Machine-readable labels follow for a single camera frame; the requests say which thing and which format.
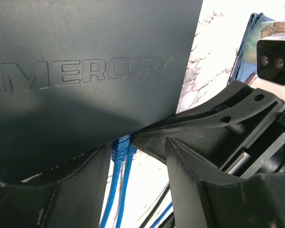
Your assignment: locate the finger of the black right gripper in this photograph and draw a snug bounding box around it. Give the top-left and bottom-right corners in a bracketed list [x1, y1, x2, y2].
[131, 111, 278, 170]

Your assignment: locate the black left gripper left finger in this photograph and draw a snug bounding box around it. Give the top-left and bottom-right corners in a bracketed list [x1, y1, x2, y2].
[0, 144, 111, 228]

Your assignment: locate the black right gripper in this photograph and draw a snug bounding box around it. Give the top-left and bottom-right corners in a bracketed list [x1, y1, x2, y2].
[171, 81, 285, 178]

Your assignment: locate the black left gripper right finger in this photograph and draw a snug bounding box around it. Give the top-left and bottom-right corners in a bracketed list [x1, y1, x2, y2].
[165, 138, 285, 228]

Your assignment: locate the black network switch box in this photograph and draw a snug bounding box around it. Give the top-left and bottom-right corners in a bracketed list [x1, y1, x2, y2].
[0, 0, 202, 182]

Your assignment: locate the dark blue placemat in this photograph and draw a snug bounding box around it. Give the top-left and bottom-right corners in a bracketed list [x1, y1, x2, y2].
[227, 13, 274, 84]

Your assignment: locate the cream ceramic mug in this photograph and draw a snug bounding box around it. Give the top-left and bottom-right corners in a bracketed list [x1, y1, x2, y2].
[244, 20, 285, 86]

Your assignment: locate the blue ethernet cable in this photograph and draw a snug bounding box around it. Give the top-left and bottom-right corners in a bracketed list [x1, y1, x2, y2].
[98, 136, 130, 228]
[114, 134, 137, 228]

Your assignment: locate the black power cable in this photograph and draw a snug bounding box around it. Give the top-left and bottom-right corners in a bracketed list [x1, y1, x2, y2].
[135, 184, 171, 228]

